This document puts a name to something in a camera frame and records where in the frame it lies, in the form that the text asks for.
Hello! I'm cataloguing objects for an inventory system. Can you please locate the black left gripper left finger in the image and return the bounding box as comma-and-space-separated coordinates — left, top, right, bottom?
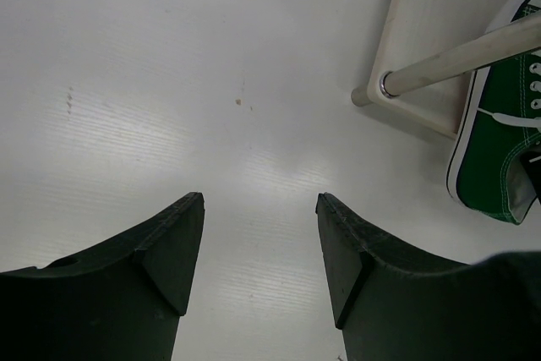
1, 192, 204, 360

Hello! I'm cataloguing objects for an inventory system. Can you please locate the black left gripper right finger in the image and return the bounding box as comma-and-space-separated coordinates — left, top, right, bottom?
315, 193, 540, 360

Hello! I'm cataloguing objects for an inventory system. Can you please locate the green canvas sneaker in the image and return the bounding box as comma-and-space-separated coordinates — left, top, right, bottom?
445, 0, 541, 226

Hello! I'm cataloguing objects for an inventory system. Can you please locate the white two-tier shoe shelf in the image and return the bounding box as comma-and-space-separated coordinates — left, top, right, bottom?
351, 0, 540, 138

